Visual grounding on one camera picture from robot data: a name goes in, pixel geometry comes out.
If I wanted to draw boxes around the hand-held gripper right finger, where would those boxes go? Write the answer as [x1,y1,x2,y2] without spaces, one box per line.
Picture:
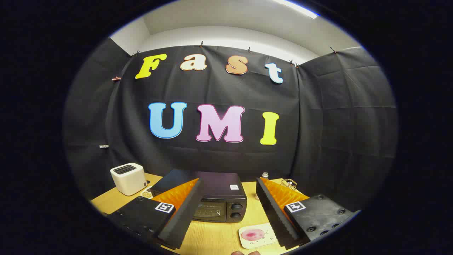
[256,177,359,250]

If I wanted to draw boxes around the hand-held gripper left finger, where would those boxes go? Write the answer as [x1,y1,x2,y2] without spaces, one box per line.
[106,178,205,250]

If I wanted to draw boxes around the pink meat slice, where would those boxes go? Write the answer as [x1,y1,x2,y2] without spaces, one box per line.
[241,229,265,242]

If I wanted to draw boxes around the cream square plate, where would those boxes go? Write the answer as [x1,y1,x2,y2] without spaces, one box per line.
[239,223,279,249]

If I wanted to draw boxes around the black toaster oven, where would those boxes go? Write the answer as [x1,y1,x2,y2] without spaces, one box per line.
[149,169,247,223]

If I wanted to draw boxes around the white toaster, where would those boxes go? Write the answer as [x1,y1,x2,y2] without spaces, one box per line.
[110,163,148,196]

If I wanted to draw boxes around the clear bottle with pink label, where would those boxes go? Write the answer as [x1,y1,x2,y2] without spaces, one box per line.
[256,172,269,201]

